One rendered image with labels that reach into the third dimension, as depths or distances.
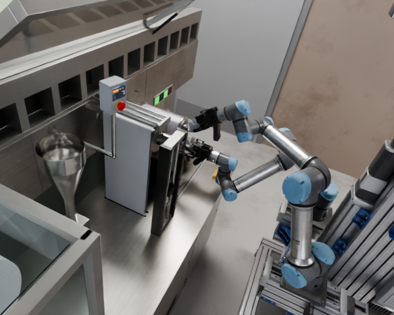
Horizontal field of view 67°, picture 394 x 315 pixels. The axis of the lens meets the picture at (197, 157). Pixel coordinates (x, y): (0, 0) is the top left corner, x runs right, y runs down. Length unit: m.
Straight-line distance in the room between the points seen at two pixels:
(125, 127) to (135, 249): 0.57
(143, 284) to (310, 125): 2.92
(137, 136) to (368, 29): 2.69
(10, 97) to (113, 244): 0.77
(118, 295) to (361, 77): 3.06
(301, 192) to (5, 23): 1.03
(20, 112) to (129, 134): 0.42
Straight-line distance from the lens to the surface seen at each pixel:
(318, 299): 1.69
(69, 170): 0.98
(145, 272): 1.42
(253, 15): 3.50
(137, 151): 1.35
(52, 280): 0.62
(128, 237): 1.52
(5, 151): 1.19
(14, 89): 1.14
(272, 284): 1.73
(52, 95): 1.26
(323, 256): 1.53
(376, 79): 3.62
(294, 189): 1.24
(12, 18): 0.61
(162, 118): 1.33
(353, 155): 3.99
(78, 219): 1.26
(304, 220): 1.32
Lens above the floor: 2.13
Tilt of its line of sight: 38 degrees down
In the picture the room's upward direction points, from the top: 12 degrees clockwise
